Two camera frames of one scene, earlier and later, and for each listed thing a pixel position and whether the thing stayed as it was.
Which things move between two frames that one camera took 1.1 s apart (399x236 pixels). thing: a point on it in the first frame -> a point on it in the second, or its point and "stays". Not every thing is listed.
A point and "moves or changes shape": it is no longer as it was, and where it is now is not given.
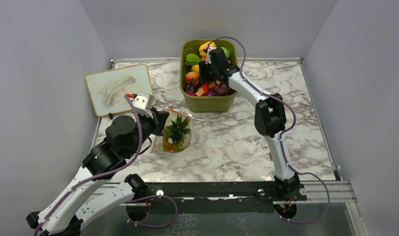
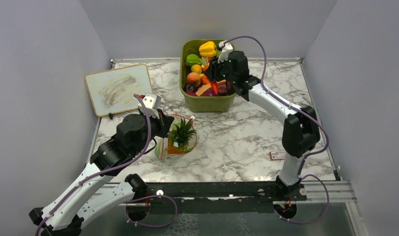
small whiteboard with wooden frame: x=106 y=89 stays
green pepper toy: x=192 y=59 stays
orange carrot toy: x=206 y=86 -> x=215 y=87
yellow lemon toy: x=195 y=68 stays
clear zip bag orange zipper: x=177 y=135 moves or changes shape
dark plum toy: x=189 y=87 stays
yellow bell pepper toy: x=204 y=46 stays
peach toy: x=192 y=77 stays
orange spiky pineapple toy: x=174 y=134 moves or changes shape
